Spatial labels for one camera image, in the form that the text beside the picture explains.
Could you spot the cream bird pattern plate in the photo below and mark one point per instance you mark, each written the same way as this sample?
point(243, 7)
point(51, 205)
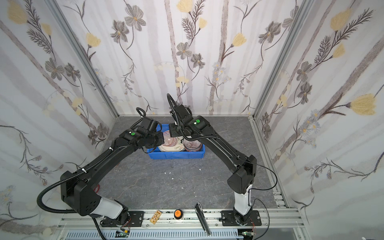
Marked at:
point(178, 148)

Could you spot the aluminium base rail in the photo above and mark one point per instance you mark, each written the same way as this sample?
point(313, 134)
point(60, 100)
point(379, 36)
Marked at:
point(272, 224)

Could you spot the blue plastic bin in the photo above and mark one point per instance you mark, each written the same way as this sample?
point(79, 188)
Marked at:
point(156, 154)

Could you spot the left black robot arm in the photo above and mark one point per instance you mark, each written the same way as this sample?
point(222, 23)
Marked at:
point(78, 188)

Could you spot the red handled scissors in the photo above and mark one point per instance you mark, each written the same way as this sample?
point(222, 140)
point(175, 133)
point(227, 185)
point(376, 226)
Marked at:
point(97, 188)

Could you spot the small wooden tag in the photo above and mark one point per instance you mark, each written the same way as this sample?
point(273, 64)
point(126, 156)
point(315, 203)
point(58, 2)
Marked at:
point(156, 216)

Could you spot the orange round button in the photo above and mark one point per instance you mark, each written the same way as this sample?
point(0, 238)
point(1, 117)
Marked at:
point(178, 214)

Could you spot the pink glass cup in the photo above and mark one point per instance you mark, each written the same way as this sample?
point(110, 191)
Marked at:
point(171, 142)

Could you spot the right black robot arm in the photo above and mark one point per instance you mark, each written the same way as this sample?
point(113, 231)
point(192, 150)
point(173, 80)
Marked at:
point(242, 167)

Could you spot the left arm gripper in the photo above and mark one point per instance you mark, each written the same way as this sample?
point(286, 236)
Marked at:
point(157, 139)

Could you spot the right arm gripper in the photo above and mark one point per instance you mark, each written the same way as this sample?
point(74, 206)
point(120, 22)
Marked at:
point(174, 130)

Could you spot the pink glass small plate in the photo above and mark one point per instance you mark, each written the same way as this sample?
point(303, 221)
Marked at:
point(192, 146)

